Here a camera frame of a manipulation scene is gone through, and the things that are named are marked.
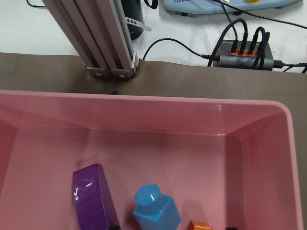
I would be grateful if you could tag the orange sloped block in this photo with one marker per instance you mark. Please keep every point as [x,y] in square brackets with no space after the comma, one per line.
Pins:
[198,225]

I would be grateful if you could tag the purple sloped block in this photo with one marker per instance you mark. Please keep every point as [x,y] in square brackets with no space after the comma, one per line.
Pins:
[93,202]

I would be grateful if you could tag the aluminium frame post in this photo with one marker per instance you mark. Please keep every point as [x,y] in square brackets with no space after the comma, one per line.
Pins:
[98,31]

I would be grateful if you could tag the small blue single-stud block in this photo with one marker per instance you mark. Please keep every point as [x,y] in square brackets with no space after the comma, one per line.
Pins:
[155,210]

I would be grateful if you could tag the grey usb hub near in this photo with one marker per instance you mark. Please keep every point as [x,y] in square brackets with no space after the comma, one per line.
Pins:
[244,61]

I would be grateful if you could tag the blue teach pendant tablet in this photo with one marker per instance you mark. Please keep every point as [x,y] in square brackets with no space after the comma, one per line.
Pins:
[204,7]

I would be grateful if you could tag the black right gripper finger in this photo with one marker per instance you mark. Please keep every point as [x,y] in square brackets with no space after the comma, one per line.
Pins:
[231,228]

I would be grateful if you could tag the pink plastic box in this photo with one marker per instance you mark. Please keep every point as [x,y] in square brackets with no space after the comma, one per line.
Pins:
[229,163]

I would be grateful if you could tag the black water bottle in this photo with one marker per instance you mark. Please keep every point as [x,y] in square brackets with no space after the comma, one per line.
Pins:
[134,17]

